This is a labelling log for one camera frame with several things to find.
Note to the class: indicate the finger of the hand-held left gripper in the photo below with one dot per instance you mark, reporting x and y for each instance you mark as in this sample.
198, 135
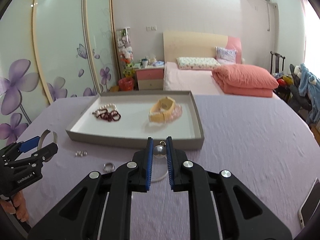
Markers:
30, 143
47, 152

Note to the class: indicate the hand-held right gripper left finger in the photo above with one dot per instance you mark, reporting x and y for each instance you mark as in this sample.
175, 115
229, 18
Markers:
150, 165

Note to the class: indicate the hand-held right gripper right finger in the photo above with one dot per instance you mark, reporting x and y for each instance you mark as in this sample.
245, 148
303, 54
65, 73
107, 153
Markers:
170, 165

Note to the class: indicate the thin silver bangle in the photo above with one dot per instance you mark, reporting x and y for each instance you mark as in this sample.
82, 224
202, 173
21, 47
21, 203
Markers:
163, 176

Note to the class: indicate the wide silver cuff bangle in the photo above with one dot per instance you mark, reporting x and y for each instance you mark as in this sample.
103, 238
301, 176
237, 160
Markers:
43, 135

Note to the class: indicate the pearl ball pendant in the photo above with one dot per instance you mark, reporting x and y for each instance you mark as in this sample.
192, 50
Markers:
159, 152

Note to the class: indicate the small crystal trinket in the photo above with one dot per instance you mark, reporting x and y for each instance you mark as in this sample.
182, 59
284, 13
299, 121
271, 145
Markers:
79, 153

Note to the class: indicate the grey shallow box tray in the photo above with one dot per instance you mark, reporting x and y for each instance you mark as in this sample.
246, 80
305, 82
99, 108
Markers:
135, 120

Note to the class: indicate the cream yellow wristwatch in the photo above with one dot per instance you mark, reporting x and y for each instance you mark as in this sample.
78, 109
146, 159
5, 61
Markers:
160, 116

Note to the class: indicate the person's left hand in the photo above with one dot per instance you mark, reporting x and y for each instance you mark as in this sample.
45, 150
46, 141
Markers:
21, 207

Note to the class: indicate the red waste bin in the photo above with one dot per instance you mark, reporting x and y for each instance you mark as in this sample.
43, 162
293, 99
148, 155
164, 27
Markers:
126, 84

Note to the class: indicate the pink sheeted bed mattress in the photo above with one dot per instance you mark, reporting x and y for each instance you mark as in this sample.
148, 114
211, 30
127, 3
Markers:
187, 80

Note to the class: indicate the pink nightstand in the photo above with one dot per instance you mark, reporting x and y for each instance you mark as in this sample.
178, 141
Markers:
150, 77

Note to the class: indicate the yellow plush toy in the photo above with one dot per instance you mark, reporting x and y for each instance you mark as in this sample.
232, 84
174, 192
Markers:
128, 70

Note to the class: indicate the green packet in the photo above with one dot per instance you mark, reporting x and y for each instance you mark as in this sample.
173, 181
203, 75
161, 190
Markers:
136, 65

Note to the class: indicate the light blue cloth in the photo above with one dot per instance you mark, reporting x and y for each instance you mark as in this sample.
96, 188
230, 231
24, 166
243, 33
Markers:
158, 63

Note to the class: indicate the floral print pillow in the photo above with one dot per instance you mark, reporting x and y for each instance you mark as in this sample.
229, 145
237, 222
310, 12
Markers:
197, 63

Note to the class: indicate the floral sliding door wardrobe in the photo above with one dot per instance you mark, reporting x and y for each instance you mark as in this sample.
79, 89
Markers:
62, 42

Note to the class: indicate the salmon folded quilt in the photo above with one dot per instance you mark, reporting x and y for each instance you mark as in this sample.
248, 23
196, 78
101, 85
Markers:
245, 80

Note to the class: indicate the clear plush toy display tube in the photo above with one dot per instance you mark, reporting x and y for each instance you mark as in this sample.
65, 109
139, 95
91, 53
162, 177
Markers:
125, 47

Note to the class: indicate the beige and pink headboard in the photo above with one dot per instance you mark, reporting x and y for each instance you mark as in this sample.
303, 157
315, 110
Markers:
190, 45

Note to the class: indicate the purple print pillow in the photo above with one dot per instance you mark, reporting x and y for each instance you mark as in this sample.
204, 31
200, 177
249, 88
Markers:
226, 54

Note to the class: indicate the pile of colourful toys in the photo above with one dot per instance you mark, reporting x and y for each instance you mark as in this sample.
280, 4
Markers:
283, 80

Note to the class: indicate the grey swivel chair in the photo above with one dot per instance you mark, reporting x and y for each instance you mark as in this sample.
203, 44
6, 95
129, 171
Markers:
296, 100

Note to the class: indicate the white smartphone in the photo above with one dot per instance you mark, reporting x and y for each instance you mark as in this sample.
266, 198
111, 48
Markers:
310, 205

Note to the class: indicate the dark wooden chair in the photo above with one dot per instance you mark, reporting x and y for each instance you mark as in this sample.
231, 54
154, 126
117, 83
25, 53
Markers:
277, 60

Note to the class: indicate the blue plush garment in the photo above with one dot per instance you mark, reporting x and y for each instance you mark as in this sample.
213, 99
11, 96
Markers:
308, 87

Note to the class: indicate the white plush toy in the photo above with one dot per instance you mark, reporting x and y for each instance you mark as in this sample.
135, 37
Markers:
297, 70

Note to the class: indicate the white air conditioner pipe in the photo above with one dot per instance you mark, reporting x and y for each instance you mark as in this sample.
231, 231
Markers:
268, 17

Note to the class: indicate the pink curtain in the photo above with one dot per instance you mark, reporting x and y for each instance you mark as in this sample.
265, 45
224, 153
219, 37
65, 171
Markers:
305, 2

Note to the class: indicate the white wall switch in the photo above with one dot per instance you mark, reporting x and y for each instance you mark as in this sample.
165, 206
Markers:
151, 27

